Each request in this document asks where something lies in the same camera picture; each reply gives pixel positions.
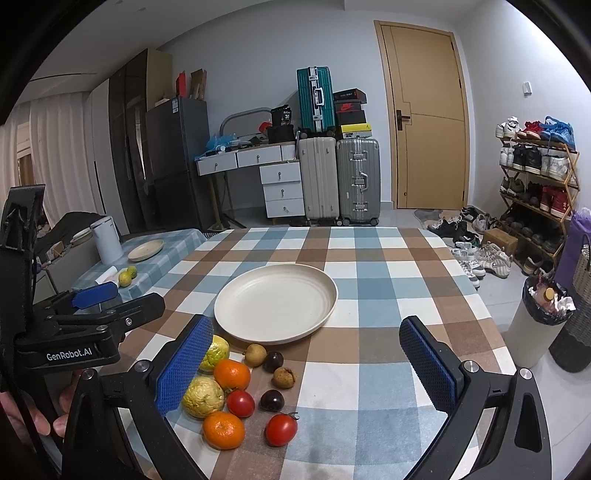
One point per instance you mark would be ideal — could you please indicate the tan pear-like fruit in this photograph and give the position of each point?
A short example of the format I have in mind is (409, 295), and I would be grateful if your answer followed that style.
(255, 355)

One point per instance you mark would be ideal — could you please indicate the cardboard box on floor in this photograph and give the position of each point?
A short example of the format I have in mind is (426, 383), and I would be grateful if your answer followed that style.
(507, 242)

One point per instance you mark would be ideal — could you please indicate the brown wrinkled fruit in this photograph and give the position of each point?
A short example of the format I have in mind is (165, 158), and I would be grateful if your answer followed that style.
(284, 378)

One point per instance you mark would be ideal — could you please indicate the red tomato with stem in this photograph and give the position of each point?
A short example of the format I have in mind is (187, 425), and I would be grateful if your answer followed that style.
(281, 429)

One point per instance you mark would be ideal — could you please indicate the blue checkered side tablecloth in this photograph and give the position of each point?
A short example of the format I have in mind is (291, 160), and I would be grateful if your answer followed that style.
(177, 245)

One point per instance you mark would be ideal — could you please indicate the small red tomato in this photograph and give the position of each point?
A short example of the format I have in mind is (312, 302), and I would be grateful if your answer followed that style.
(240, 403)

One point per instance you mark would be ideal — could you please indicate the yellow-green guava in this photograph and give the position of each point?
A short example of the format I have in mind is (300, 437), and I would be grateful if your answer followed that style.
(219, 350)

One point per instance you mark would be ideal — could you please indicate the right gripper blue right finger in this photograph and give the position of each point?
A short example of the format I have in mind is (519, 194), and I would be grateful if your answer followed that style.
(460, 389)

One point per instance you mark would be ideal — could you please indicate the yellow guava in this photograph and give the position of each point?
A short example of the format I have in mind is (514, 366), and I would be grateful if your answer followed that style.
(203, 397)

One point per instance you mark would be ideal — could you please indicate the small cream plate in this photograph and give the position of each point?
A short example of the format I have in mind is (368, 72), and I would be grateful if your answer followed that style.
(145, 251)

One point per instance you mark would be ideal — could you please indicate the white drawer desk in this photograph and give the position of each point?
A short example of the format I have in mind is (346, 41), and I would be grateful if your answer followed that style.
(279, 174)

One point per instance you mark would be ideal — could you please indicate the wooden door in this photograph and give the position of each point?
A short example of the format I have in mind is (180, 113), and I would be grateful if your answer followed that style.
(428, 116)

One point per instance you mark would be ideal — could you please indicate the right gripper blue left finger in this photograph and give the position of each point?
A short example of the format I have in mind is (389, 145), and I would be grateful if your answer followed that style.
(152, 388)

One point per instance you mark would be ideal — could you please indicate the teal suitcase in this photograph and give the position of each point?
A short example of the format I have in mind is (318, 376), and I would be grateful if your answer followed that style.
(317, 107)

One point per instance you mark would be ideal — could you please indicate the orange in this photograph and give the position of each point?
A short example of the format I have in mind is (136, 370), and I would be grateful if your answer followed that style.
(231, 375)
(223, 430)

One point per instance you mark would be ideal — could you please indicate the wooden shoe rack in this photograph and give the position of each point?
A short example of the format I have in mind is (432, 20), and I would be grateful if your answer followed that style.
(540, 187)

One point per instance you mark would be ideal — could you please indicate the dark refrigerator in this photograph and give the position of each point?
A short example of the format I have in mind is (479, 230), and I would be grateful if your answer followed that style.
(177, 134)

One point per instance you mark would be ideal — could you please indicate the silver suitcase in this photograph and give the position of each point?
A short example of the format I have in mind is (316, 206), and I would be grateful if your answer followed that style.
(359, 174)

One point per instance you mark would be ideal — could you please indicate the large cream plate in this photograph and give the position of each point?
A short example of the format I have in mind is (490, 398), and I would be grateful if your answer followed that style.
(276, 304)

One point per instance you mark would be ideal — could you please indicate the stack of shoe boxes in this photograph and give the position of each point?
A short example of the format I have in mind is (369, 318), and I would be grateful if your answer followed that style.
(350, 115)

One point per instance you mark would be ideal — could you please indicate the white curtain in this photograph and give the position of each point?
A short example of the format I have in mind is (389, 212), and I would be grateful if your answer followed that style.
(57, 139)

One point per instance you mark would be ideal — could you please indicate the white trash bin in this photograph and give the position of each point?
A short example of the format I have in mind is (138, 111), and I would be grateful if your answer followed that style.
(544, 309)

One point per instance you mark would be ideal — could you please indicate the dark plum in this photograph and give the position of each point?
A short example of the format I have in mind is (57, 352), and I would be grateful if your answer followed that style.
(273, 361)
(271, 401)

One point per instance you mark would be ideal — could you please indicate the beige suitcase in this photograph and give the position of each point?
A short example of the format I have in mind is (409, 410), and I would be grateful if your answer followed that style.
(319, 174)

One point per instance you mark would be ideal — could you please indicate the purple bag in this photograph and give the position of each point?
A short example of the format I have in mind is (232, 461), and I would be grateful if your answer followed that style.
(580, 226)

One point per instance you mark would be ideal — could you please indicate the person's left hand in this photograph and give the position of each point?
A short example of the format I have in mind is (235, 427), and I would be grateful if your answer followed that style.
(42, 425)

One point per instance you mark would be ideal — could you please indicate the yellow lemon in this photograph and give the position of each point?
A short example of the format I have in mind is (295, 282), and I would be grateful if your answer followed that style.
(124, 279)

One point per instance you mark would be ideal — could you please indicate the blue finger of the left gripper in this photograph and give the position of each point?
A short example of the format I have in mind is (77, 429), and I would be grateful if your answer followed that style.
(118, 320)
(94, 295)

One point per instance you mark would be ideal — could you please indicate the white kettle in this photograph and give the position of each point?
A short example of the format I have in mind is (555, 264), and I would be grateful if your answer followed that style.
(106, 240)

